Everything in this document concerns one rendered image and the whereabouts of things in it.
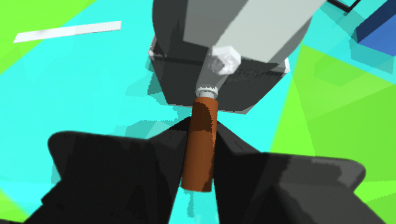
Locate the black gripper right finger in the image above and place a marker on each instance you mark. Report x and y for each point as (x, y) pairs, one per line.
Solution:
(242, 174)

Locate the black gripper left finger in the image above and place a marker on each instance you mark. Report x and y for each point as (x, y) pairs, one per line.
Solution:
(156, 163)

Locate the blue rectangular block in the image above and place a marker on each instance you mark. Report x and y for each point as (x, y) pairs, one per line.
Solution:
(378, 31)

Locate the dark grey l-shaped rod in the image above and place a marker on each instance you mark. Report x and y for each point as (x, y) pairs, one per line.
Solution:
(343, 6)

